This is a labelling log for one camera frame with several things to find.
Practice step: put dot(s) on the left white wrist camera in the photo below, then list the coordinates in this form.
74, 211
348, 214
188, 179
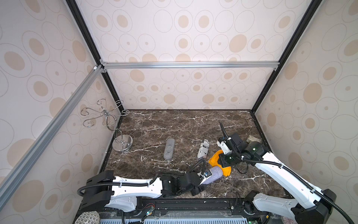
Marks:
204, 176

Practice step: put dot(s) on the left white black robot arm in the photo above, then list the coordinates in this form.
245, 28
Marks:
107, 190

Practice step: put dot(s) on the chrome hook stand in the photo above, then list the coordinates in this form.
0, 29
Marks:
122, 143

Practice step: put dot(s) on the horizontal aluminium frame bar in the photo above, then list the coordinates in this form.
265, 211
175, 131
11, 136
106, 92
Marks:
188, 65

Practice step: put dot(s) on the diagonal aluminium frame bar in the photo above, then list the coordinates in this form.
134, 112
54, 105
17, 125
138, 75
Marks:
22, 168

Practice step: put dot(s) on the green clear box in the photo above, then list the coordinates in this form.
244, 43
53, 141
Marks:
251, 139

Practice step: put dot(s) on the orange cleaning cloth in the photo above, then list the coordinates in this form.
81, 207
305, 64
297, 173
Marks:
214, 161

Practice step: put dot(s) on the grey eyeglass case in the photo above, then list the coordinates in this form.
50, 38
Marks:
169, 149

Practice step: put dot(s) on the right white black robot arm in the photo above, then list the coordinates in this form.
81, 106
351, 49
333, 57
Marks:
309, 204

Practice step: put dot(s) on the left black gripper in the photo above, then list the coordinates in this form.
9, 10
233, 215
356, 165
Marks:
196, 192

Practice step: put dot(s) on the patterned round object left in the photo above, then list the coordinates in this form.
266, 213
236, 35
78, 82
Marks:
90, 217

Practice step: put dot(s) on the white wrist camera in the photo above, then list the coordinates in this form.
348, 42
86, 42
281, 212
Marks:
222, 143
204, 176

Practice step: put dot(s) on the lavender eyeglass case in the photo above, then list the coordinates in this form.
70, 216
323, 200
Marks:
216, 174

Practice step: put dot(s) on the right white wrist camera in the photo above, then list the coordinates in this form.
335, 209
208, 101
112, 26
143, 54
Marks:
222, 143

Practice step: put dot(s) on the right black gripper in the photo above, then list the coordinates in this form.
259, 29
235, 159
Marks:
223, 160

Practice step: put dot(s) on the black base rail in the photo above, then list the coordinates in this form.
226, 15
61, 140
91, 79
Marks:
185, 211

